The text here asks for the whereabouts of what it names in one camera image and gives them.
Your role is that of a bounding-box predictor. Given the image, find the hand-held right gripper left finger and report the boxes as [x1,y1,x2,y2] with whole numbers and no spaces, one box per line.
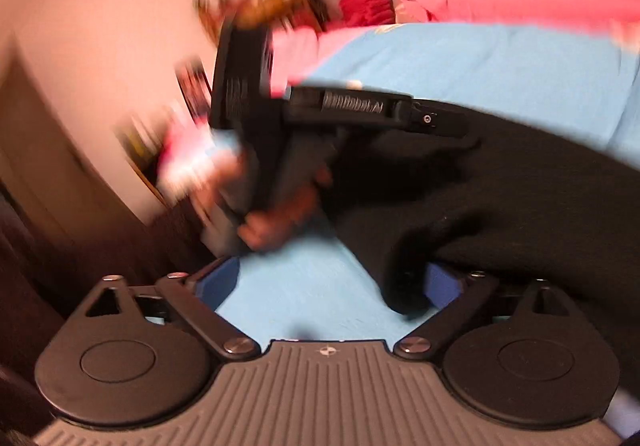
[85,257,262,360]

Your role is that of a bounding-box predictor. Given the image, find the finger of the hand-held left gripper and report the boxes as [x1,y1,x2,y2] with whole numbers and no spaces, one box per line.
[400,98,472,141]

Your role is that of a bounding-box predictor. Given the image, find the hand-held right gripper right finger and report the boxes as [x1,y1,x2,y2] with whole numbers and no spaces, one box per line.
[394,262,577,360]

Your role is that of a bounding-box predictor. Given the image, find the black knit pants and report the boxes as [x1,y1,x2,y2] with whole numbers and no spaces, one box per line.
[302,98,640,392]

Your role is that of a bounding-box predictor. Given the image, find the person's left hand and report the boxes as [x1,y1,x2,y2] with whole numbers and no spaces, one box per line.
[195,165,335,253]

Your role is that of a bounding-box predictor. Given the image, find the blue floral bedsheet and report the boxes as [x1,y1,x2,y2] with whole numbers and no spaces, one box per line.
[215,22,640,343]

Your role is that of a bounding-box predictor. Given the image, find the folded red cloth stack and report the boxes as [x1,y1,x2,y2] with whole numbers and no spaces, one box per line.
[337,0,398,29]

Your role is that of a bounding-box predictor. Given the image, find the dark wooden furniture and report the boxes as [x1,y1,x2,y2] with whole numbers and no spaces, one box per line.
[0,46,221,377]

